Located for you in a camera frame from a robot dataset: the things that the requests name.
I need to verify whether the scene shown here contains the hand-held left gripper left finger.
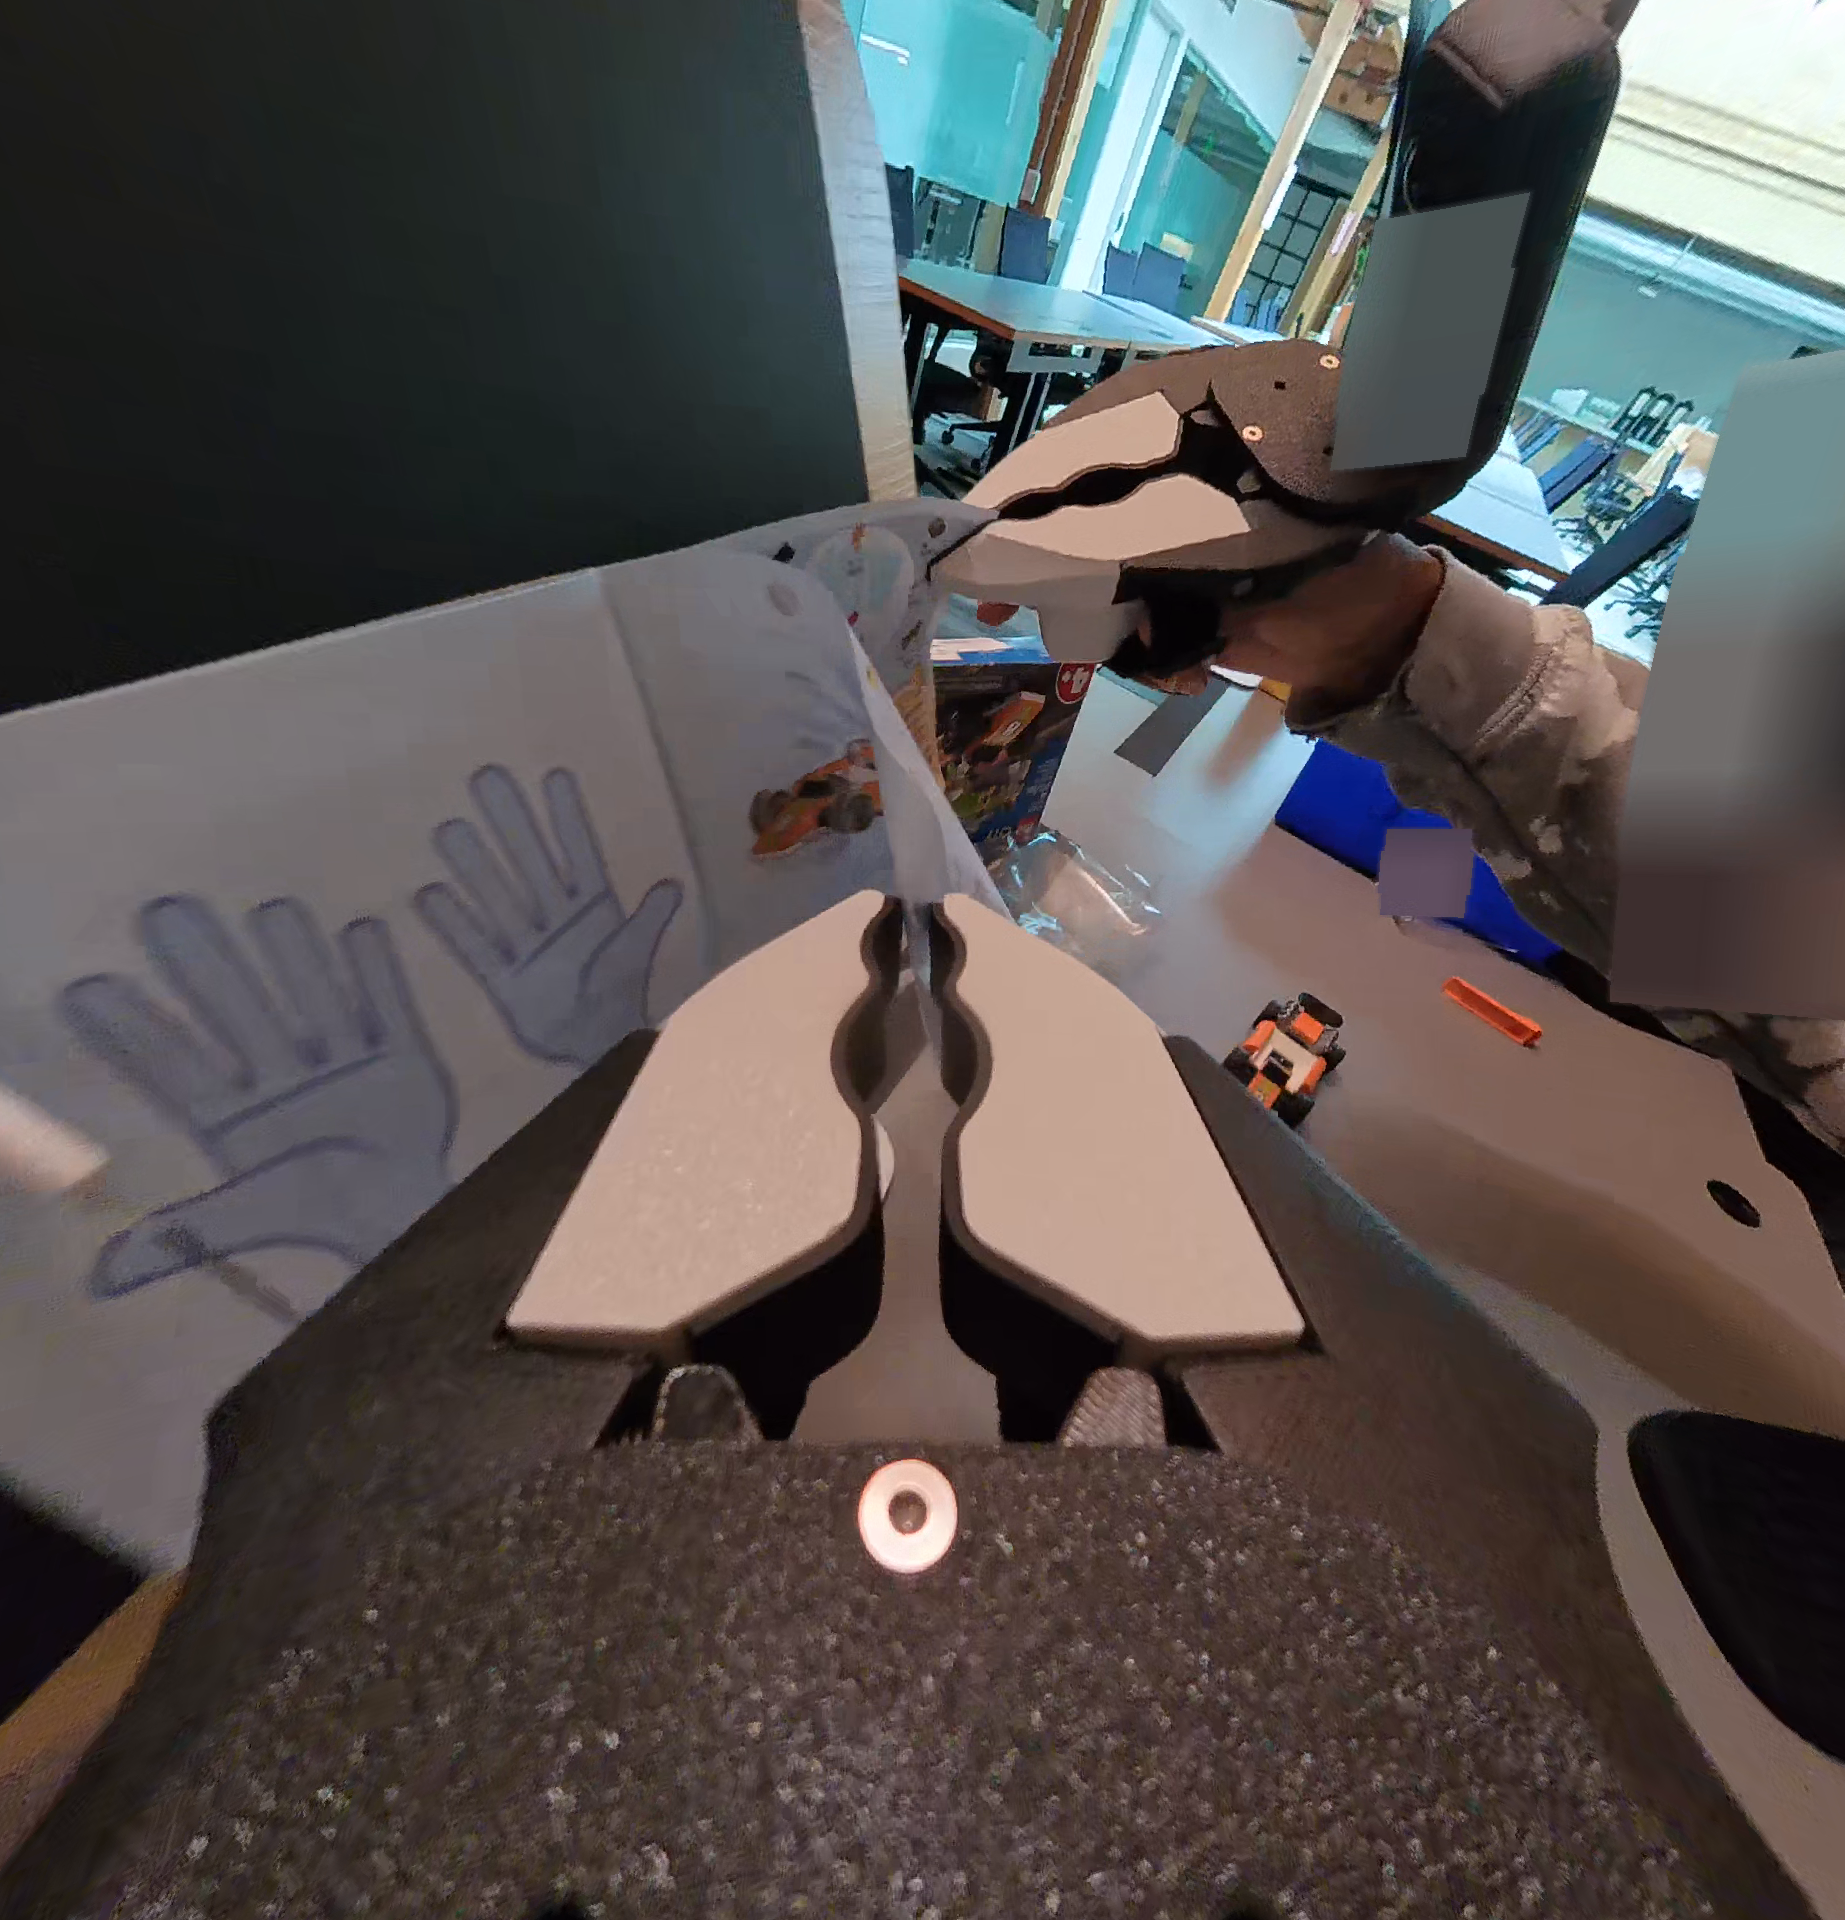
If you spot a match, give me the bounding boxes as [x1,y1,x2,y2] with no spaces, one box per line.
[510,891,899,1352]

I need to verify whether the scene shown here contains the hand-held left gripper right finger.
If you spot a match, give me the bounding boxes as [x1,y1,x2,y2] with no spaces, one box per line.
[939,895,1308,1367]

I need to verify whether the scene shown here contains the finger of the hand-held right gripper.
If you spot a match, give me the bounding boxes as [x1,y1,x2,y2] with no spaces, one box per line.
[961,390,1199,519]
[929,475,1358,595]

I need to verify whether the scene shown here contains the orange lego race car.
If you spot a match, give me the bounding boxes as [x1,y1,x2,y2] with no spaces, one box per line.
[1223,989,1350,1126]

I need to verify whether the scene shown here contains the lego instruction booklet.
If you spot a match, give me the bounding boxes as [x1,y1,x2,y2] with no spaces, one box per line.
[0,495,1014,1577]

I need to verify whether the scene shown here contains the person's right forearm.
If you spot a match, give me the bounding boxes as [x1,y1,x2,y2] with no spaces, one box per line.
[1403,554,1643,976]

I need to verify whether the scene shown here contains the blue lego set box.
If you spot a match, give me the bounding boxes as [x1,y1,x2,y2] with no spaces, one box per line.
[929,644,1103,857]

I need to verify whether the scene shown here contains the small orange lego piece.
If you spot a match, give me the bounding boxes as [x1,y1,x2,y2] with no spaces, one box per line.
[1448,975,1544,1052]

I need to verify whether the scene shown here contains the person's right hand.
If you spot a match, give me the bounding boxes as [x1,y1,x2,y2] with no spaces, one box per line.
[1119,535,1448,730]

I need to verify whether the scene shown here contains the long wooden office desk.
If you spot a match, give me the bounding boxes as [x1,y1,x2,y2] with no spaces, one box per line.
[899,254,1254,451]

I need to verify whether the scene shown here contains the clear plastic bag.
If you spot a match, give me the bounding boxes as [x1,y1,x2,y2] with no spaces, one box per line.
[999,825,1163,947]

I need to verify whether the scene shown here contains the blue plastic bin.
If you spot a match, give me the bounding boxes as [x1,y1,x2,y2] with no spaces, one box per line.
[1276,734,1569,969]

